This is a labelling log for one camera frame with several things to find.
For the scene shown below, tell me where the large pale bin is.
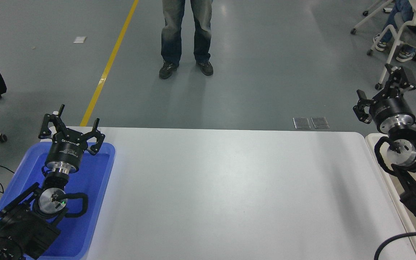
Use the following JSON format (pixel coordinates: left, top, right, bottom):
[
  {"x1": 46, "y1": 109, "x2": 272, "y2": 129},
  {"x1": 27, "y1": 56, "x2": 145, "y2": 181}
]
[{"x1": 365, "y1": 133, "x2": 416, "y2": 260}]

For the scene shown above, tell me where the silver floor plate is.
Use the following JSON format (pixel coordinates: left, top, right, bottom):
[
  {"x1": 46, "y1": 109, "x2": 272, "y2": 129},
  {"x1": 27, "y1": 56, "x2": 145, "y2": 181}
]
[
  {"x1": 311, "y1": 116, "x2": 329, "y2": 129},
  {"x1": 293, "y1": 117, "x2": 311, "y2": 130}
]

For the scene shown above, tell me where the standing person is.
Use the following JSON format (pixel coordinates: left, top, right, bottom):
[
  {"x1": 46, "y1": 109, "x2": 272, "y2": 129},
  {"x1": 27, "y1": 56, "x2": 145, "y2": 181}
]
[{"x1": 159, "y1": 0, "x2": 214, "y2": 80}]

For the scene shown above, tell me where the blue plastic tray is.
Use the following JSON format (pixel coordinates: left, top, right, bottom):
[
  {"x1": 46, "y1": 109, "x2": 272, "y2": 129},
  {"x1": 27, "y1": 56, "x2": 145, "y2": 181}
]
[{"x1": 0, "y1": 142, "x2": 116, "y2": 260}]

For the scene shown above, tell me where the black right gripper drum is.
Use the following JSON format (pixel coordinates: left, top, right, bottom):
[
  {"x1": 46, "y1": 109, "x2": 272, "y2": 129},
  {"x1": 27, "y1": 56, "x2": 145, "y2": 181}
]
[{"x1": 368, "y1": 93, "x2": 415, "y2": 125}]

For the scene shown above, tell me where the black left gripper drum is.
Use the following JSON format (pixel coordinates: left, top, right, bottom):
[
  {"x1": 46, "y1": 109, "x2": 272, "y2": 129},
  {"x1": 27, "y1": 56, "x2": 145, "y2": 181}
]
[{"x1": 45, "y1": 131, "x2": 87, "y2": 169}]

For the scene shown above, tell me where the white frame office chair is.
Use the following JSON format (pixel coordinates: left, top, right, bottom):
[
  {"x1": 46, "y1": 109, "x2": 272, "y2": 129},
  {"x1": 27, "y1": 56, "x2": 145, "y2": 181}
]
[{"x1": 366, "y1": 14, "x2": 416, "y2": 91}]

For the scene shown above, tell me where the white chair base with casters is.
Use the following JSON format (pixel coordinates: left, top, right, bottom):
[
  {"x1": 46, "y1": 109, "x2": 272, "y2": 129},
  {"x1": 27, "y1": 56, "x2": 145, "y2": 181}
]
[{"x1": 350, "y1": 0, "x2": 396, "y2": 35}]

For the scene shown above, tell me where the seated person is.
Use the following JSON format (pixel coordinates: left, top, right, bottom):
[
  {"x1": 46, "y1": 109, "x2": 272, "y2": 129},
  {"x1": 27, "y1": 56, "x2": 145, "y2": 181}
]
[{"x1": 373, "y1": 0, "x2": 416, "y2": 62}]

